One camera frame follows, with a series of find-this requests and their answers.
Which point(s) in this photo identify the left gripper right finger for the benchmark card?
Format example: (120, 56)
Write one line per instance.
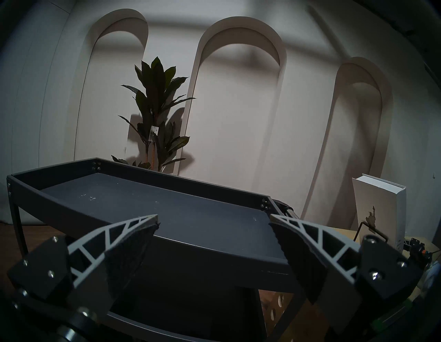
(344, 272)

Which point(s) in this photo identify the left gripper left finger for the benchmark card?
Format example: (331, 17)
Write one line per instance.
(89, 269)

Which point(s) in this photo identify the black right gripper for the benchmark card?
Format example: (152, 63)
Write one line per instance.
(415, 247)

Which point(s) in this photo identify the white statue of liberty book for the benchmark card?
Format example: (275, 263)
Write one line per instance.
(375, 203)

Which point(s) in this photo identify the black metal utility cart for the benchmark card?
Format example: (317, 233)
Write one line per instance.
(155, 203)

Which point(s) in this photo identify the light wooden table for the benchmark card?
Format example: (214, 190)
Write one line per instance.
(344, 238)

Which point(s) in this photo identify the white plant tag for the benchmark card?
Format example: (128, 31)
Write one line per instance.
(154, 133)

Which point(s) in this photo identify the tall potted leafy plant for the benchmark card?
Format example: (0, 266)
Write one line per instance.
(155, 79)

